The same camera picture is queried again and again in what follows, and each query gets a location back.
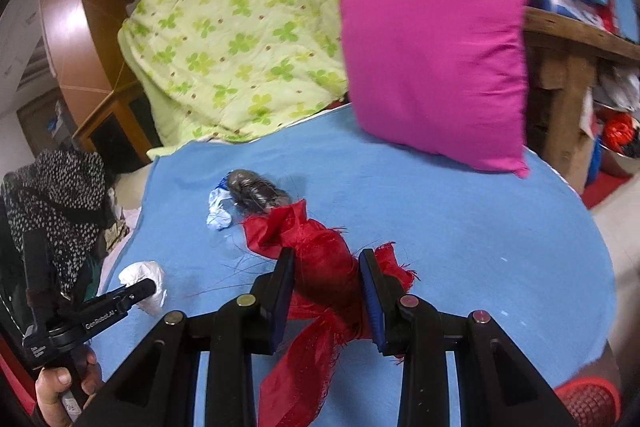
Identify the black white spotted cloth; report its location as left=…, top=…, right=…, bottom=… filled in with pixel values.
left=0, top=149, right=118, bottom=303

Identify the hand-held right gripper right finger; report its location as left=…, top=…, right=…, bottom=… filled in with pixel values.
left=359, top=248, right=578, bottom=427

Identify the red floor mat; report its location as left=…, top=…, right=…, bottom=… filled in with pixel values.
left=582, top=172, right=633, bottom=209

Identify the wooden cabinet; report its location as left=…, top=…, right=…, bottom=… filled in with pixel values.
left=39, top=0, right=161, bottom=168

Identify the pink pillow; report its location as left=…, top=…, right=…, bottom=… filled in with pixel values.
left=332, top=0, right=533, bottom=179

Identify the red cloth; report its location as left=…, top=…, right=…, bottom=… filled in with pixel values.
left=241, top=199, right=417, bottom=427

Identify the green floral blanket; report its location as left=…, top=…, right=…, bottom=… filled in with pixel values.
left=118, top=0, right=473, bottom=158

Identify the blue white wrapper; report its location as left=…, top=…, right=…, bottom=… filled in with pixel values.
left=206, top=177, right=236, bottom=233

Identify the metal bowl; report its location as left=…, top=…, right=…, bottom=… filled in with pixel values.
left=597, top=142, right=640, bottom=178

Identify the red mesh basket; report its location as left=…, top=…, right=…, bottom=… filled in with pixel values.
left=552, top=377, right=621, bottom=427

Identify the blue blanket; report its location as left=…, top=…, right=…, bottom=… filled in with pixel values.
left=82, top=102, right=617, bottom=427

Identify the grey plastic bag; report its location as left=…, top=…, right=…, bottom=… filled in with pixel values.
left=227, top=168, right=293, bottom=214

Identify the white plastic bag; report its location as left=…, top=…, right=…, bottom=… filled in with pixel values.
left=595, top=67, right=640, bottom=112

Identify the person's left hand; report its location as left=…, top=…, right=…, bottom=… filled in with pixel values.
left=34, top=346, right=104, bottom=427

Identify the rough wooden table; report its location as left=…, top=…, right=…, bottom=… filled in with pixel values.
left=520, top=7, right=640, bottom=195

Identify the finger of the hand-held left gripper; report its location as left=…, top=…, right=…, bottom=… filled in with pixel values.
left=112, top=278, right=157, bottom=311

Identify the white tissue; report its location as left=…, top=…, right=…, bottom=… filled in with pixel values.
left=119, top=261, right=167, bottom=313

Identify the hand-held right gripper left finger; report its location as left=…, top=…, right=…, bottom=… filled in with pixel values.
left=75, top=247, right=296, bottom=427

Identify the red bag in bowl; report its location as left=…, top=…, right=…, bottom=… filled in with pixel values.
left=602, top=113, right=636, bottom=152

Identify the cream bed sheet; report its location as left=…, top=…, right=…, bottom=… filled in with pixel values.
left=112, top=167, right=156, bottom=214

